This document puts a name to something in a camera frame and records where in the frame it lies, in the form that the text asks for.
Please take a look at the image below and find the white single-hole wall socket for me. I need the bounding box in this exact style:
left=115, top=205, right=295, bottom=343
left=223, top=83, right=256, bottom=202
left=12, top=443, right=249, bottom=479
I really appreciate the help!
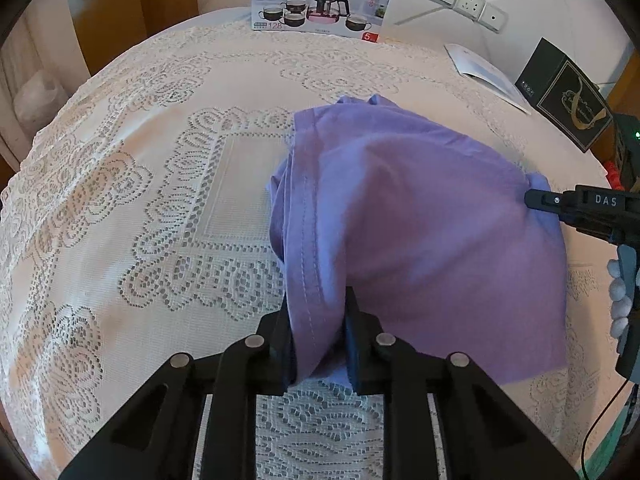
left=477, top=2, right=508, bottom=35

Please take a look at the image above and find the white plastic bag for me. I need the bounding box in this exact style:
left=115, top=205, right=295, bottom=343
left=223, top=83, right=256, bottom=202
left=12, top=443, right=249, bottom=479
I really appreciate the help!
left=12, top=69, right=69, bottom=134

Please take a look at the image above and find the white exercise booklet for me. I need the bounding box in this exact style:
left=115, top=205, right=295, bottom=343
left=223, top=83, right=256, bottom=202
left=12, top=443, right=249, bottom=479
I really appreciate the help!
left=444, top=43, right=532, bottom=115

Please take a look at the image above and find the thin black cable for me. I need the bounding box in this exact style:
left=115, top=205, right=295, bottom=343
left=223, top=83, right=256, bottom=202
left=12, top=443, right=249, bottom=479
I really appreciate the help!
left=582, top=375, right=632, bottom=480

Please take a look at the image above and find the teal plastic rack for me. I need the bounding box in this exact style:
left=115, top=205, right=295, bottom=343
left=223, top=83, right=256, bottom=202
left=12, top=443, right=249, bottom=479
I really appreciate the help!
left=592, top=427, right=640, bottom=480

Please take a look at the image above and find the tea set carton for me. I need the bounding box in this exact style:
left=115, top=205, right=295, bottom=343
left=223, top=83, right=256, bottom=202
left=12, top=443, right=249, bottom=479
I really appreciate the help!
left=250, top=0, right=397, bottom=43

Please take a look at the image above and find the white lace tablecloth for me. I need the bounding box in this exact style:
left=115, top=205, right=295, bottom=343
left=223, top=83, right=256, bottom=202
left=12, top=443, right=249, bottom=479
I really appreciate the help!
left=0, top=5, right=621, bottom=480

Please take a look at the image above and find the person's right hand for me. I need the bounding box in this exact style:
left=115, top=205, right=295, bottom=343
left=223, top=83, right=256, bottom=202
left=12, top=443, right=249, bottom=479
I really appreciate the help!
left=607, top=259, right=633, bottom=341

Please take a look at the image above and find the dark green gift box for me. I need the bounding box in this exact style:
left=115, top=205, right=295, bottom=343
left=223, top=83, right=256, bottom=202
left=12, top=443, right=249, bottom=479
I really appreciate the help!
left=515, top=37, right=613, bottom=153

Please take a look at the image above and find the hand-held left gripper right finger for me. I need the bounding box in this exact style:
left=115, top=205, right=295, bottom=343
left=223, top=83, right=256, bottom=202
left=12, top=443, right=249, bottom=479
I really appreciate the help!
left=342, top=286, right=583, bottom=480

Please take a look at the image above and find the purple shirt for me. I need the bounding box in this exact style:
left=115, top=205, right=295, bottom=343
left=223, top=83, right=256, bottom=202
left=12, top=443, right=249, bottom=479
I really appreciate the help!
left=265, top=94, right=568, bottom=387

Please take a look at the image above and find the white wall power socket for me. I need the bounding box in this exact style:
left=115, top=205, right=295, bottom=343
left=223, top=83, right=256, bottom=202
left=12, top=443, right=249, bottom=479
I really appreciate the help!
left=452, top=0, right=487, bottom=21

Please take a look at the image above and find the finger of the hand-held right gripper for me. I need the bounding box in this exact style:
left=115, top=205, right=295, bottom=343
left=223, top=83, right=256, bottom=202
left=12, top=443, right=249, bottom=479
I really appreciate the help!
left=523, top=187, right=577, bottom=222

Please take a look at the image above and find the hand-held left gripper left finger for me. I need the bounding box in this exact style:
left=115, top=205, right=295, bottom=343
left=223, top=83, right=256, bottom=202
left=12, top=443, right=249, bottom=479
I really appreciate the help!
left=59, top=292, right=298, bottom=480

